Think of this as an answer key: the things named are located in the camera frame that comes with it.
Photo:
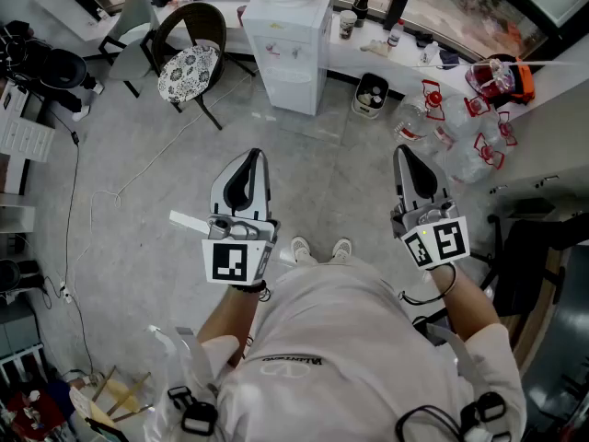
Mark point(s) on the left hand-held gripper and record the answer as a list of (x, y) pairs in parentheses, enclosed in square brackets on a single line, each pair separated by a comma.
[(230, 260)]

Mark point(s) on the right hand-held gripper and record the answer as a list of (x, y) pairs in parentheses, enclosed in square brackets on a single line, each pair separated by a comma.
[(444, 240)]

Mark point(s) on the white water dispenser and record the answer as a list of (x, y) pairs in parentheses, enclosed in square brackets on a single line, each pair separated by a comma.
[(285, 39)]

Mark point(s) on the person's left forearm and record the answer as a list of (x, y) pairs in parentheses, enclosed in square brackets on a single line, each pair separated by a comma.
[(230, 320)]

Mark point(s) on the person's right forearm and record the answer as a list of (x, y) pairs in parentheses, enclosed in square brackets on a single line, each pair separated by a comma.
[(465, 302)]

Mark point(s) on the empty clear water jug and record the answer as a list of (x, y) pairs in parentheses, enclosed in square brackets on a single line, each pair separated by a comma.
[(471, 159), (499, 129), (460, 118), (416, 118)]

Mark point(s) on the white shelf cabinet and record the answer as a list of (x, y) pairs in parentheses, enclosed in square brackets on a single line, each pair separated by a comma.
[(23, 136)]

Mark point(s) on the white flat board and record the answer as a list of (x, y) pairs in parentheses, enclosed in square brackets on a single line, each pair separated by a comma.
[(186, 221)]

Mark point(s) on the person's left white shoe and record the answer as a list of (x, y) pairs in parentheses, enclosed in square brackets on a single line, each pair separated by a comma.
[(301, 249)]

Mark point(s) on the person's white shoe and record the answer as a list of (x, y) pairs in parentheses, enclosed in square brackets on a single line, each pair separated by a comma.
[(301, 249), (342, 248)]

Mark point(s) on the person's right white shoe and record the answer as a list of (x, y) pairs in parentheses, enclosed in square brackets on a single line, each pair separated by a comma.
[(342, 248)]

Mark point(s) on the white trash bin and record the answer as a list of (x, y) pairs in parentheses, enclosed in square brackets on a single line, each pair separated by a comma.
[(370, 97)]

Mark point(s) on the floral seat cushion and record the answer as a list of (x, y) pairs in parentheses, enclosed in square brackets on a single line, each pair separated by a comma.
[(188, 74)]

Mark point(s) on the dark cloth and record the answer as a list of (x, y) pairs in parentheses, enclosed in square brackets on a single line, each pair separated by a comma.
[(448, 59)]

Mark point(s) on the small clear bottle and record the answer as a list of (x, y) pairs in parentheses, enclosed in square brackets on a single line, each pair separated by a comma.
[(430, 53)]

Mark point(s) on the black chair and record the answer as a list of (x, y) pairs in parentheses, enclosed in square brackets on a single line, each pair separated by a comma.
[(529, 265)]

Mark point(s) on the beige gloves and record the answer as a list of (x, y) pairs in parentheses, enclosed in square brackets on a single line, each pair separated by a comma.
[(375, 47)]

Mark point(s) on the orange black bag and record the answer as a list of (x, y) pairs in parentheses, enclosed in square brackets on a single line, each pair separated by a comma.
[(524, 81)]

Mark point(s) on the thin white rod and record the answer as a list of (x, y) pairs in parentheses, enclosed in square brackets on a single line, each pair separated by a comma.
[(506, 64)]

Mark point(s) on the clear bottle red cap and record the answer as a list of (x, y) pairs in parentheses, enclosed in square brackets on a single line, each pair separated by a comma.
[(396, 34)]

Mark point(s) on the person's white shirt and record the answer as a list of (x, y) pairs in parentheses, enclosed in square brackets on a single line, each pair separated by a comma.
[(349, 339)]

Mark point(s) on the red cup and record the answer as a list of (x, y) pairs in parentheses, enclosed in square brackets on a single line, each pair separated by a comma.
[(241, 15)]

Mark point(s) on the dark wicker chair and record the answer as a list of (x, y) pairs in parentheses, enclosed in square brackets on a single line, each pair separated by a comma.
[(193, 21)]

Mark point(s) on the wooden table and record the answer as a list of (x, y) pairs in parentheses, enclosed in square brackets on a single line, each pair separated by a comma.
[(538, 320)]

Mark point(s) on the dark tumbler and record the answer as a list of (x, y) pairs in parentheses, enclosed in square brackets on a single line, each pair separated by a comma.
[(361, 7)]

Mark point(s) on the grey green chair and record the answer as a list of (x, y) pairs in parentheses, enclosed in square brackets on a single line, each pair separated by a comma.
[(133, 30)]

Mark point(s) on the white power strip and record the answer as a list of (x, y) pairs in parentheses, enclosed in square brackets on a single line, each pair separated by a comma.
[(66, 292)]

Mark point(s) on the wooden stool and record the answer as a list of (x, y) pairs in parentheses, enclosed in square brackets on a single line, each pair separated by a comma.
[(119, 394)]

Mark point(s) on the red bag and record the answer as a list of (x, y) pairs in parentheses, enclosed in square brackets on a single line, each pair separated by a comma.
[(32, 412)]

